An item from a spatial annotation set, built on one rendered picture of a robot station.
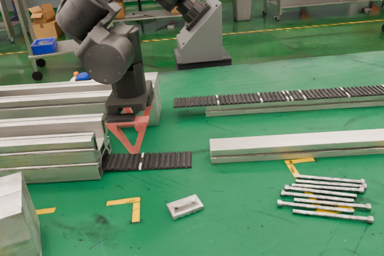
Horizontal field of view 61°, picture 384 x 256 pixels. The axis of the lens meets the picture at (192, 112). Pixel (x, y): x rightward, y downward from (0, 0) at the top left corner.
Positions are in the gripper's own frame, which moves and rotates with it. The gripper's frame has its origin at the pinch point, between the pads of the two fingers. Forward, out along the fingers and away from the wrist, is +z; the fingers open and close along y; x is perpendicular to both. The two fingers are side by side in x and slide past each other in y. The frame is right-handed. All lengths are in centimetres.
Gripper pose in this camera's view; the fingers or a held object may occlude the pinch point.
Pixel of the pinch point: (137, 137)
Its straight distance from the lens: 60.7
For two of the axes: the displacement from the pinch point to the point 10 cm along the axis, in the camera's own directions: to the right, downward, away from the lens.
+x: 10.0, -0.6, -0.2
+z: 0.6, 8.9, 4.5
